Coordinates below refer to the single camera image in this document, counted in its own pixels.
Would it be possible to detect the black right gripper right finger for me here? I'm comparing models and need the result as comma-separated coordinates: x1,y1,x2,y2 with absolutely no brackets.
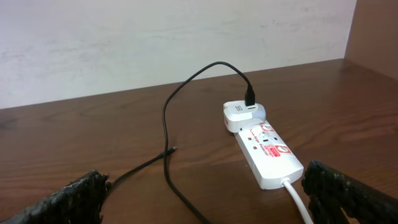
302,161,397,223

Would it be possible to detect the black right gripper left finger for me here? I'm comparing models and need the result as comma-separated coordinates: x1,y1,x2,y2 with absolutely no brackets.
1,170,109,224

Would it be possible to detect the white USB charger adapter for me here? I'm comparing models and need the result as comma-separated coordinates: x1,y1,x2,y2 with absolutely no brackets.
223,100,266,133

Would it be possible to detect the white power strip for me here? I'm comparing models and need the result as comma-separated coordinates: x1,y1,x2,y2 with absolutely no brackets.
234,121,304,190

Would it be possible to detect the white power strip cord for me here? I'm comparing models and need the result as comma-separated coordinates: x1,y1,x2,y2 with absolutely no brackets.
281,179,315,224

